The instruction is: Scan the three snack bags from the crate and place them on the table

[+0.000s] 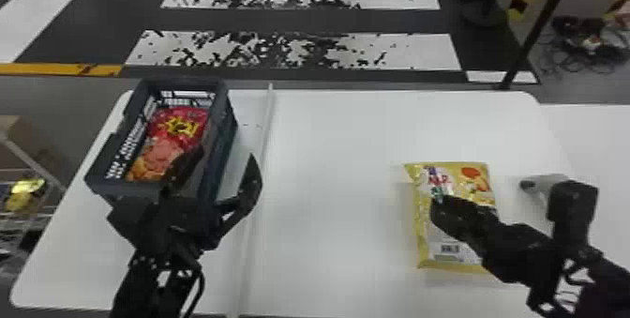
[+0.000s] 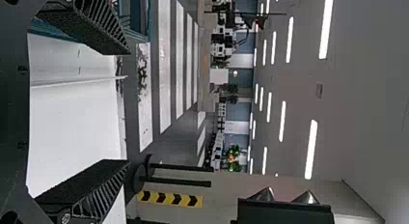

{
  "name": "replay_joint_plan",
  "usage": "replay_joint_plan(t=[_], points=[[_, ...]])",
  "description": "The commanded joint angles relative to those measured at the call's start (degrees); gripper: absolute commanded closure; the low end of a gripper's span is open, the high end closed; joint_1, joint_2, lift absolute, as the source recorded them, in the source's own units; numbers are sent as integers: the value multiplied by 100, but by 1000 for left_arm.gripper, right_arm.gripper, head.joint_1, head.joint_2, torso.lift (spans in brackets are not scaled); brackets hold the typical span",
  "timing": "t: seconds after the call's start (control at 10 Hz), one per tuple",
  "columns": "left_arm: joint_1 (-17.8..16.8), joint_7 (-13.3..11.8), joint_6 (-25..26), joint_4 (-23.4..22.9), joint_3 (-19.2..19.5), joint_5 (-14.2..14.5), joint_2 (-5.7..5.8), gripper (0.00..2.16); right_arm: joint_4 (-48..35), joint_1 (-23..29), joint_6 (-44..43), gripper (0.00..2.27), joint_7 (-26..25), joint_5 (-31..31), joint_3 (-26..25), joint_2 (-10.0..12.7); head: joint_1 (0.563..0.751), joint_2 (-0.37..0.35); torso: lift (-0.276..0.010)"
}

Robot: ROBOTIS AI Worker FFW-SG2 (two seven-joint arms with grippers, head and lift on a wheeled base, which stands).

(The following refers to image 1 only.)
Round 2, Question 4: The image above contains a hand scanner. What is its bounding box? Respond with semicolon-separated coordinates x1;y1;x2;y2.
518;173;571;194

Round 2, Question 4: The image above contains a yellow snack packet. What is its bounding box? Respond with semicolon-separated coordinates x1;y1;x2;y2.
403;161;500;275

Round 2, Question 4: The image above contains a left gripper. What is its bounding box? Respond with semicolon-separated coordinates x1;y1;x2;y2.
107;144;263;262

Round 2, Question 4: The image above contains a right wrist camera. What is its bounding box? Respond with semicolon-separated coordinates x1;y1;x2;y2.
546;179;600;252

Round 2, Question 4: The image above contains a dark blue basket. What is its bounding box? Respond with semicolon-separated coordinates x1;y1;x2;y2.
84;77;239;205

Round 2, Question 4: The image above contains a red snack packet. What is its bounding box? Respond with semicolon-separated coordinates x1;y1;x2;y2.
125;105;211;183

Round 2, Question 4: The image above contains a white wire rack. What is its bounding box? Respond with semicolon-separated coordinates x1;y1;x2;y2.
0;129;67;281

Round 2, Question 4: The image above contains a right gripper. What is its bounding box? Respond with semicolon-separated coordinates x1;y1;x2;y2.
428;194;560;288

